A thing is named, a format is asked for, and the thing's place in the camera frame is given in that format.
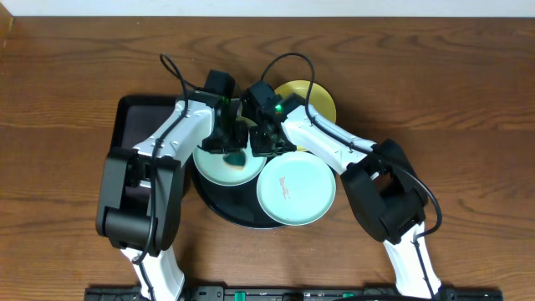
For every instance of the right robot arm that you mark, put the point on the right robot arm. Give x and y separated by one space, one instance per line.
385 195

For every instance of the green scouring sponge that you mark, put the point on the green scouring sponge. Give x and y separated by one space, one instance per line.
236 160

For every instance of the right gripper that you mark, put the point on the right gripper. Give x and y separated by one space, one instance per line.
257 150

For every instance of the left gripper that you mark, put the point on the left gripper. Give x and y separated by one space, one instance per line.
228 142

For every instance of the round black tray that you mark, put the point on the round black tray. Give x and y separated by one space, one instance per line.
237 204

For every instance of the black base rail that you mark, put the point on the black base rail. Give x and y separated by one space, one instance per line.
215 293

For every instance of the light blue plate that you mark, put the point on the light blue plate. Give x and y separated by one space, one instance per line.
296 188
212 167

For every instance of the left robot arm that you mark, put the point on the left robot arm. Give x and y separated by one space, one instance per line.
141 191

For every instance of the yellow plate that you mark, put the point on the yellow plate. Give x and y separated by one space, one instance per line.
320 98

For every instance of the black rectangular tray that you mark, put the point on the black rectangular tray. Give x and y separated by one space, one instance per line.
138 116

